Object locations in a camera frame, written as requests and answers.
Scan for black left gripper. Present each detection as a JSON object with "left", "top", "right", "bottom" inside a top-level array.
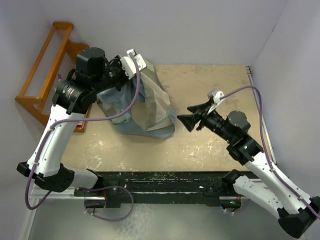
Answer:
[{"left": 91, "top": 54, "right": 135, "bottom": 94}]

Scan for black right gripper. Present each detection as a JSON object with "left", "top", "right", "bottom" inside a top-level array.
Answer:
[{"left": 176, "top": 100, "right": 233, "bottom": 142}]

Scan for green grey patchwork pillowcase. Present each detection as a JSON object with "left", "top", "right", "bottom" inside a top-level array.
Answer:
[{"left": 97, "top": 60, "right": 176, "bottom": 139}]

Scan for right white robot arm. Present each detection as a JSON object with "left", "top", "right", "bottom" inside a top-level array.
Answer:
[{"left": 177, "top": 102, "right": 320, "bottom": 239}]

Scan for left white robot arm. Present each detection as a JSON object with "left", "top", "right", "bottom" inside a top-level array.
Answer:
[{"left": 17, "top": 47, "right": 144, "bottom": 196}]

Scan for red white small box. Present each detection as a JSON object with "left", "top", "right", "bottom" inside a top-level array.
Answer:
[{"left": 74, "top": 121, "right": 86, "bottom": 133}]

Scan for orange wooden rack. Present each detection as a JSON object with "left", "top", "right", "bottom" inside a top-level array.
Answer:
[{"left": 15, "top": 21, "right": 89, "bottom": 126}]

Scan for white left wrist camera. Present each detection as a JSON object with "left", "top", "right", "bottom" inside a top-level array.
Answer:
[{"left": 120, "top": 49, "right": 147, "bottom": 80}]

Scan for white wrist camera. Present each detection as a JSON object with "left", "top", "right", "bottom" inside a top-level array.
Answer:
[
  {"left": 207, "top": 88, "right": 225, "bottom": 115},
  {"left": 120, "top": 49, "right": 147, "bottom": 80}
]

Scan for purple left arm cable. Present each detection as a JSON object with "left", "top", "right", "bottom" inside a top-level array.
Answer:
[{"left": 24, "top": 52, "right": 141, "bottom": 211}]

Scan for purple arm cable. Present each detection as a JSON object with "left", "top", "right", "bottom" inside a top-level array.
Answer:
[
  {"left": 24, "top": 52, "right": 141, "bottom": 211},
  {"left": 219, "top": 85, "right": 320, "bottom": 218}
]

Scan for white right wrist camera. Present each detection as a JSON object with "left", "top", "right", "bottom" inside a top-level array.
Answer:
[{"left": 207, "top": 88, "right": 225, "bottom": 115}]

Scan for aluminium table edge rail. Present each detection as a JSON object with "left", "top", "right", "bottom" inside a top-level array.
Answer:
[{"left": 244, "top": 65, "right": 278, "bottom": 166}]

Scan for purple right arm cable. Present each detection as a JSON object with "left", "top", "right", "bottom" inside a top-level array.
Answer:
[{"left": 219, "top": 85, "right": 320, "bottom": 218}]

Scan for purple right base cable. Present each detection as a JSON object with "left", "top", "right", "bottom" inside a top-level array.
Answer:
[{"left": 220, "top": 197, "right": 251, "bottom": 215}]

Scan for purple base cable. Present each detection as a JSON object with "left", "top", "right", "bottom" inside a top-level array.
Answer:
[
  {"left": 220, "top": 197, "right": 251, "bottom": 215},
  {"left": 83, "top": 185, "right": 135, "bottom": 222}
]

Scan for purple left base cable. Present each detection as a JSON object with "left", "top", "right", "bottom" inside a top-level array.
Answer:
[{"left": 83, "top": 185, "right": 135, "bottom": 222}]

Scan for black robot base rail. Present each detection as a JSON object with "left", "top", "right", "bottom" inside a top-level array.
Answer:
[{"left": 74, "top": 171, "right": 243, "bottom": 210}]

